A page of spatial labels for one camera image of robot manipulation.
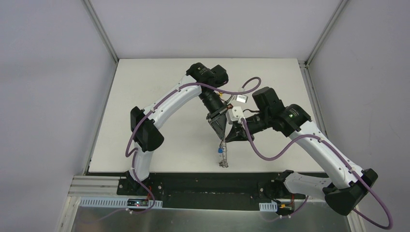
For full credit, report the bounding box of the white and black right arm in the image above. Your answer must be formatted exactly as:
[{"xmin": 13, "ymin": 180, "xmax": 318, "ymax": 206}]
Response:
[{"xmin": 226, "ymin": 87, "xmax": 378, "ymax": 216}]

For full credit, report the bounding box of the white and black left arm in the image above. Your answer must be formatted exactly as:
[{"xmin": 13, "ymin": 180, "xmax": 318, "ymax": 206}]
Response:
[{"xmin": 126, "ymin": 63, "xmax": 229, "ymax": 196}]

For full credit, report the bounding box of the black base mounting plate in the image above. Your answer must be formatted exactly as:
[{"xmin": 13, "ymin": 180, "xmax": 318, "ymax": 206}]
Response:
[{"xmin": 117, "ymin": 172, "xmax": 305, "ymax": 211}]

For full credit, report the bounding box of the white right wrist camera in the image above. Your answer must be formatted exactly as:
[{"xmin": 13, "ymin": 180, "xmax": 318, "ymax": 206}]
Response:
[{"xmin": 226, "ymin": 106, "xmax": 245, "ymax": 125}]

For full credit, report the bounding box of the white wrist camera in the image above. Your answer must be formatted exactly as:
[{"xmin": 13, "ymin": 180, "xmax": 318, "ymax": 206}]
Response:
[
  {"xmin": 226, "ymin": 106, "xmax": 245, "ymax": 125},
  {"xmin": 234, "ymin": 94, "xmax": 248, "ymax": 103}
]

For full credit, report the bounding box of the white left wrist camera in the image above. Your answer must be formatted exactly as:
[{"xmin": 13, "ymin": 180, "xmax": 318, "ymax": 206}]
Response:
[{"xmin": 234, "ymin": 94, "xmax": 248, "ymax": 103}]

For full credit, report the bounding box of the white slotted cable duct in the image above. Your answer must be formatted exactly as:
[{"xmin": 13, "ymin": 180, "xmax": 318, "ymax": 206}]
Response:
[{"xmin": 79, "ymin": 197, "xmax": 163, "ymax": 209}]

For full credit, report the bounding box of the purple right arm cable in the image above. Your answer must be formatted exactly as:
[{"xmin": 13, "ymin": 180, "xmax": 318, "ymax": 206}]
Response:
[{"xmin": 241, "ymin": 117, "xmax": 394, "ymax": 231}]

